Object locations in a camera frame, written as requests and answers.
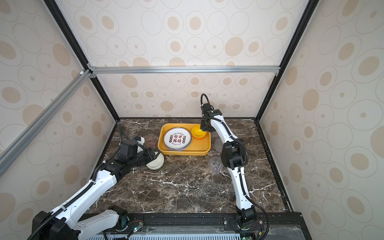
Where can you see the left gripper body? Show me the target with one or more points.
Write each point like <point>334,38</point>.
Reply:
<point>142,158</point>

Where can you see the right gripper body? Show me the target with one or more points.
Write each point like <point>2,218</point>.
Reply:
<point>206,126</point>

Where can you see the yellow bowl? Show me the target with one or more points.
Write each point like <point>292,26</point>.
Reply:
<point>198,133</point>

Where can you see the white bowl stack bottom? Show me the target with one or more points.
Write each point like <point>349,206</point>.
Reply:
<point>157,163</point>

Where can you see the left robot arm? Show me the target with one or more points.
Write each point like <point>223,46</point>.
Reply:
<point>63,222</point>

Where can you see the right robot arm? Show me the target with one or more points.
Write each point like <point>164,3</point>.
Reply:
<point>234,157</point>

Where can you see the yellow plastic bin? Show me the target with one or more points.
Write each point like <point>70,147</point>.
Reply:
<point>196,148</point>

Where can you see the grey translucent cup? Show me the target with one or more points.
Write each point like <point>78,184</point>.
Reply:
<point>218,145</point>

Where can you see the clear plastic cup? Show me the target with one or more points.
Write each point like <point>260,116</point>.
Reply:
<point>216,165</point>

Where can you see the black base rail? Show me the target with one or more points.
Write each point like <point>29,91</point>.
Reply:
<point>209,226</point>

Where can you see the horizontal aluminium rail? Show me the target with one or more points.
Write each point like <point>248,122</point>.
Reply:
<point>185,70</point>

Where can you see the left diagonal aluminium rail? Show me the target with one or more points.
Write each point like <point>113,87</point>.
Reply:
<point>26,137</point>

